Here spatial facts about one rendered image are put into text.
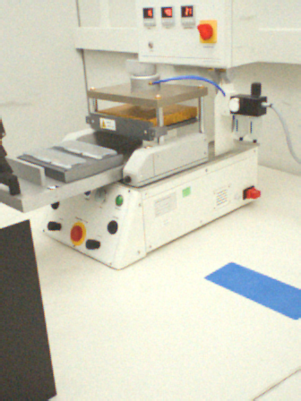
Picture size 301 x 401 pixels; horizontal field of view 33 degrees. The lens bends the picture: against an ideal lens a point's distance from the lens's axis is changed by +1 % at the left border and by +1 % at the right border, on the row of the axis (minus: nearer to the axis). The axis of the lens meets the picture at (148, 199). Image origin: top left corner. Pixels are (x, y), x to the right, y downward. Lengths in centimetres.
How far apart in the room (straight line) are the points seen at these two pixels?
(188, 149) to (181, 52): 30
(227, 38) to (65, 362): 83
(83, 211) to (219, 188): 37
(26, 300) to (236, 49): 85
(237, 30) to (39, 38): 153
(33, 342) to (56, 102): 207
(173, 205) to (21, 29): 164
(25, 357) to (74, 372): 13
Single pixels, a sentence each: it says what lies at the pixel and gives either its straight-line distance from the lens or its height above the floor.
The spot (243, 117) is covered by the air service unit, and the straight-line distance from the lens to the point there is 130.
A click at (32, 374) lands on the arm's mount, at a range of 82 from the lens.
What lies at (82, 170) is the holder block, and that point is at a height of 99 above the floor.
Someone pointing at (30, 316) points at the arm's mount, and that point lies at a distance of 77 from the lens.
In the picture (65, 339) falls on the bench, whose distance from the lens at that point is 98.
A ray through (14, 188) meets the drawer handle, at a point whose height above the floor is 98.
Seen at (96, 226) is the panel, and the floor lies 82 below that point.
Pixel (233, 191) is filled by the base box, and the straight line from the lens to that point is 141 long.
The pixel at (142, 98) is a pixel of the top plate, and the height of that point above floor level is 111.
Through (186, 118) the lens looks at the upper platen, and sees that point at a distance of 131.
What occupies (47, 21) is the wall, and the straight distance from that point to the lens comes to 272.
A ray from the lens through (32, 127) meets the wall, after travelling 272.
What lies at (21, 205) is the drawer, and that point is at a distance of 104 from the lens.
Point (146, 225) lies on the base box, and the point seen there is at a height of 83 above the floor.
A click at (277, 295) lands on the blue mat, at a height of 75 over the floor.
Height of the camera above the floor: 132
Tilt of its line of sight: 22 degrees down
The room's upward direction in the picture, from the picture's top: 4 degrees counter-clockwise
